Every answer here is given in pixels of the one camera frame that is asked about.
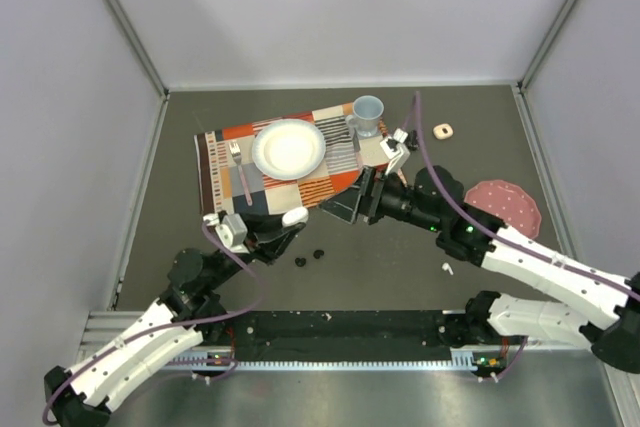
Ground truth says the patchwork placemat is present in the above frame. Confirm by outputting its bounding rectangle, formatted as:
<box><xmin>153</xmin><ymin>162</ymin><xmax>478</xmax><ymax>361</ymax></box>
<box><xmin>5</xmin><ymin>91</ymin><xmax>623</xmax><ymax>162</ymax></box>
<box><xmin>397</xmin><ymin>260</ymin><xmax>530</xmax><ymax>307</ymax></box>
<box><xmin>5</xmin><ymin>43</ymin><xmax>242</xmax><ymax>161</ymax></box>
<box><xmin>195</xmin><ymin>103</ymin><xmax>390</xmax><ymax>216</ymax></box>

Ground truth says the white earbud charging case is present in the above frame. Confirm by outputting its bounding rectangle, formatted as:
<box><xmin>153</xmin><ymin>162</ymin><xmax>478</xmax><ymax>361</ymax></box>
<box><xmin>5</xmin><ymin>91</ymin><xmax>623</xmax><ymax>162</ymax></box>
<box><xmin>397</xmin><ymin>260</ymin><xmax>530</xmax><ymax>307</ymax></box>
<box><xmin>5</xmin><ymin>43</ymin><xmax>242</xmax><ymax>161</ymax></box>
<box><xmin>281</xmin><ymin>207</ymin><xmax>309</xmax><ymax>227</ymax></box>

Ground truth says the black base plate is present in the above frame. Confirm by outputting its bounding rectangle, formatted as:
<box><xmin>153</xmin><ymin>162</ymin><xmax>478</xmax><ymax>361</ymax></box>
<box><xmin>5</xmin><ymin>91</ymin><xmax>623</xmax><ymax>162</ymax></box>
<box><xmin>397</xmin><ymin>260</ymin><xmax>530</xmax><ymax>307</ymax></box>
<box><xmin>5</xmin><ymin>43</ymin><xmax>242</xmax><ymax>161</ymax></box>
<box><xmin>204</xmin><ymin>310</ymin><xmax>503</xmax><ymax>362</ymax></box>

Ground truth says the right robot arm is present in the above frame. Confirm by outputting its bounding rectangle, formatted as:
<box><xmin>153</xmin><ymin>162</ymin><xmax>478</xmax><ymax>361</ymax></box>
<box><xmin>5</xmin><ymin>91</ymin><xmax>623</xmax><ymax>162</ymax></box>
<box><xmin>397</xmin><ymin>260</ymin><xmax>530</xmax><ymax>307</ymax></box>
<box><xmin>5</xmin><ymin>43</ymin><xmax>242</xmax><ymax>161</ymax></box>
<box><xmin>319</xmin><ymin>166</ymin><xmax>639</xmax><ymax>374</ymax></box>

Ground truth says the beige earbud case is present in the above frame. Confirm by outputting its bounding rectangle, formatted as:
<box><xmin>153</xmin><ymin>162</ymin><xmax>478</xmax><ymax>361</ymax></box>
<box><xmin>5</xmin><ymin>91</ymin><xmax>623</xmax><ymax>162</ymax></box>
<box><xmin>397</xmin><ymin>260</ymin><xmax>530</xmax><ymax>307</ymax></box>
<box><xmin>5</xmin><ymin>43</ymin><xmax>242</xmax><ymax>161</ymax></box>
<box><xmin>433</xmin><ymin>123</ymin><xmax>454</xmax><ymax>140</ymax></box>

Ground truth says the pink dotted plate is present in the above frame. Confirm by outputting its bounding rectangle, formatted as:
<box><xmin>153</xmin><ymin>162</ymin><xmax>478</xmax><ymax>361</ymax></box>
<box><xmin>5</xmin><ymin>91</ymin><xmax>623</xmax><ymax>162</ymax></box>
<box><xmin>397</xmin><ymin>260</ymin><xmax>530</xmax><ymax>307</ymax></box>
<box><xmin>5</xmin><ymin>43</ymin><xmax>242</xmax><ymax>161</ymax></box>
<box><xmin>464</xmin><ymin>179</ymin><xmax>542</xmax><ymax>240</ymax></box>

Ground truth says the knife with pink handle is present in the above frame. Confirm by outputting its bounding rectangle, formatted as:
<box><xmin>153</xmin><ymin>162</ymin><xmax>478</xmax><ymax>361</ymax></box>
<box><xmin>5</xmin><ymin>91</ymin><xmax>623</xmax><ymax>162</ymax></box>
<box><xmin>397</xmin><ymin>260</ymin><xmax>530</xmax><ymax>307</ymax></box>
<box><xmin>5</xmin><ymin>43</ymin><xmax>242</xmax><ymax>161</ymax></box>
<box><xmin>350</xmin><ymin>129</ymin><xmax>364</xmax><ymax>171</ymax></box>

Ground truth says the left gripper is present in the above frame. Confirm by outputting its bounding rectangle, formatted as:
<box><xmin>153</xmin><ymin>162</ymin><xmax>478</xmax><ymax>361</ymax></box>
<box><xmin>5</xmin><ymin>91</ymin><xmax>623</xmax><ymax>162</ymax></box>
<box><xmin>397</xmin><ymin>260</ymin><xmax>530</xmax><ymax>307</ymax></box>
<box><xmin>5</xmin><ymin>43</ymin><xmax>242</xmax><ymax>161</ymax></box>
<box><xmin>207</xmin><ymin>211</ymin><xmax>305</xmax><ymax>289</ymax></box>

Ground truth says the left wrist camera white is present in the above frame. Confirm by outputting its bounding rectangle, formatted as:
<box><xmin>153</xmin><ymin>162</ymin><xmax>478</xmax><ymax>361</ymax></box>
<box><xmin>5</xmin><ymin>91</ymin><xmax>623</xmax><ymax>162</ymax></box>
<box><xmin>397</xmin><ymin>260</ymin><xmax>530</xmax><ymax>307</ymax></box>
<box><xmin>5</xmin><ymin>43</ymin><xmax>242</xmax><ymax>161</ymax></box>
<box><xmin>203</xmin><ymin>213</ymin><xmax>249</xmax><ymax>254</ymax></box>

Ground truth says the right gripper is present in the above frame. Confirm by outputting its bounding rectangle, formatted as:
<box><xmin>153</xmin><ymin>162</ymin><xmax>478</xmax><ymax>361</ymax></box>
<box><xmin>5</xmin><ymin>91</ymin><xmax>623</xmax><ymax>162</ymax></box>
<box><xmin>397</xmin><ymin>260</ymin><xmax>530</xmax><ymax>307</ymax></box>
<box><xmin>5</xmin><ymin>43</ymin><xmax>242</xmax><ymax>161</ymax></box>
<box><xmin>318</xmin><ymin>167</ymin><xmax>443</xmax><ymax>233</ymax></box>

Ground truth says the aluminium frame rail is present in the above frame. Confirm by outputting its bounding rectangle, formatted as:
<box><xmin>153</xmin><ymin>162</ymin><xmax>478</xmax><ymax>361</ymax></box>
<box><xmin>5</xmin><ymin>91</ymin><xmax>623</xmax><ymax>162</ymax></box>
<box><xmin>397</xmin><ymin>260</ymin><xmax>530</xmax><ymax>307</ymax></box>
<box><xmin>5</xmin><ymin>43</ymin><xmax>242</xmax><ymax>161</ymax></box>
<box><xmin>82</xmin><ymin>292</ymin><xmax>639</xmax><ymax>375</ymax></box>

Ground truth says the white paper plate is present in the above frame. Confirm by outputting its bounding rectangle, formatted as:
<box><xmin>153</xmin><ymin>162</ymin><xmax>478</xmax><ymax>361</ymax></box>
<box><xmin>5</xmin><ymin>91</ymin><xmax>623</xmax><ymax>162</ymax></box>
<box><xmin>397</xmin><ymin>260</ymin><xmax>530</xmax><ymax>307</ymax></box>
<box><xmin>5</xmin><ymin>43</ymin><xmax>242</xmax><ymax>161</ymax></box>
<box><xmin>251</xmin><ymin>119</ymin><xmax>326</xmax><ymax>181</ymax></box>

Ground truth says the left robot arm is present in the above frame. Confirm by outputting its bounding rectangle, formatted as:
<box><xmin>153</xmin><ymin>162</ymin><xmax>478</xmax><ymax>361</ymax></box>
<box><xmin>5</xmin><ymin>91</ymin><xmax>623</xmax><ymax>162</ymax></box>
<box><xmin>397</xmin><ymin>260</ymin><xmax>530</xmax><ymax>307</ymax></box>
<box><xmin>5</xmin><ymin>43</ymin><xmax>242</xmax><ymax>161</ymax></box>
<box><xmin>42</xmin><ymin>207</ymin><xmax>309</xmax><ymax>426</ymax></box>

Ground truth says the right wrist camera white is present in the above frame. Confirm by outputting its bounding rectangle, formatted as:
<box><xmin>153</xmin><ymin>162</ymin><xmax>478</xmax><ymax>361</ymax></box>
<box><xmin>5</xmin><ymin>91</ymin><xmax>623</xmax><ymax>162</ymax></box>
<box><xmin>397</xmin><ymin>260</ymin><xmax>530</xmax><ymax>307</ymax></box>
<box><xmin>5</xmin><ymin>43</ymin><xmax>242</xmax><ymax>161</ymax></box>
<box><xmin>380</xmin><ymin>128</ymin><xmax>419</xmax><ymax>176</ymax></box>

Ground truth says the white earbud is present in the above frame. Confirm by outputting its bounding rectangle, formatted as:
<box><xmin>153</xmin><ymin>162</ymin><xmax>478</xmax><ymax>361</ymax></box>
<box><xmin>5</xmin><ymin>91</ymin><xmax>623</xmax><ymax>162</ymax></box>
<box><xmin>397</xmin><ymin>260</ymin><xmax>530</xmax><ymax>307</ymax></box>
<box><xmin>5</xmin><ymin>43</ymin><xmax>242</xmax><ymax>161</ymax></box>
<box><xmin>441</xmin><ymin>262</ymin><xmax>454</xmax><ymax>276</ymax></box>

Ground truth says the light blue mug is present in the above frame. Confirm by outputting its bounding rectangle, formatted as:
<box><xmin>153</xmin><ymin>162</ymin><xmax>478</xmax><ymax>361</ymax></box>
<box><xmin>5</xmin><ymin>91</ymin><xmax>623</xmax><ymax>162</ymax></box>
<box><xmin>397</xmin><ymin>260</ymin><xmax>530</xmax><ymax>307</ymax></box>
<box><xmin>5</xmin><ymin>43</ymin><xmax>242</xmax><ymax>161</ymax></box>
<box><xmin>346</xmin><ymin>95</ymin><xmax>384</xmax><ymax>138</ymax></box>

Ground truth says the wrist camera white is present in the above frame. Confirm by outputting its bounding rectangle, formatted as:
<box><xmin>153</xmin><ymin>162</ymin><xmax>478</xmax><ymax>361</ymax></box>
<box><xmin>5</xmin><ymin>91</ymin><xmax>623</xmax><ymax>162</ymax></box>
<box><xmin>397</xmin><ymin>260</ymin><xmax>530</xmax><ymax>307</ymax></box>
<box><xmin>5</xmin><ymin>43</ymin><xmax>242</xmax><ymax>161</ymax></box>
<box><xmin>203</xmin><ymin>213</ymin><xmax>249</xmax><ymax>254</ymax></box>
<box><xmin>380</xmin><ymin>128</ymin><xmax>419</xmax><ymax>176</ymax></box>

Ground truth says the fork with pink handle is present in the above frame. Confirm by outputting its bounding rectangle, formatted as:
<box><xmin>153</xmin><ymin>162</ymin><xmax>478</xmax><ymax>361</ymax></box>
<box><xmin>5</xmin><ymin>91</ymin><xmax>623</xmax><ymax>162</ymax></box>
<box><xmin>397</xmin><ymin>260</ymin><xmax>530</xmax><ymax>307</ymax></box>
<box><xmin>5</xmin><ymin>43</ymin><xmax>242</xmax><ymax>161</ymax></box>
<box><xmin>229</xmin><ymin>140</ymin><xmax>253</xmax><ymax>206</ymax></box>

